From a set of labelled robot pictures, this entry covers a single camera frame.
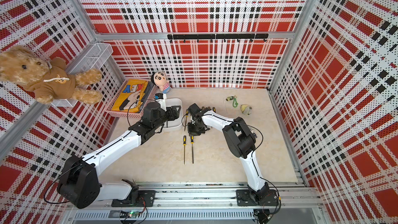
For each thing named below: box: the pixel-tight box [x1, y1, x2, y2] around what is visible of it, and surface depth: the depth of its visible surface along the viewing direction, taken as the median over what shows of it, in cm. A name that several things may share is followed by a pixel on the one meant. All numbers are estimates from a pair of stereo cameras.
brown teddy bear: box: [0, 45, 103, 105], surface depth 54 cm
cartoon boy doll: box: [150, 71, 171, 94], surface depth 113 cm
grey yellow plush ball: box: [240, 104, 253, 116], surface depth 106 cm
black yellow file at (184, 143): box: [182, 135, 188, 165], surface depth 95 cm
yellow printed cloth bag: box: [111, 79, 149, 114], surface depth 110 cm
